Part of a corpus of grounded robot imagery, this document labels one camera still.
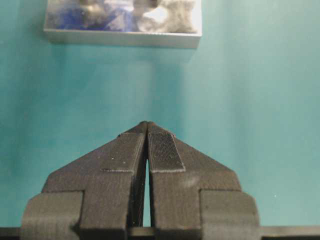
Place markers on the grey metal base block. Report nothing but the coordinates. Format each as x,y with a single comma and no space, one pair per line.
146,23

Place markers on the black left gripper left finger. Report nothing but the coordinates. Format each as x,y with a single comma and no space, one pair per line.
95,197

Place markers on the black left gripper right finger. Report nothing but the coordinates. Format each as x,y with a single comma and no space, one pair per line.
193,196

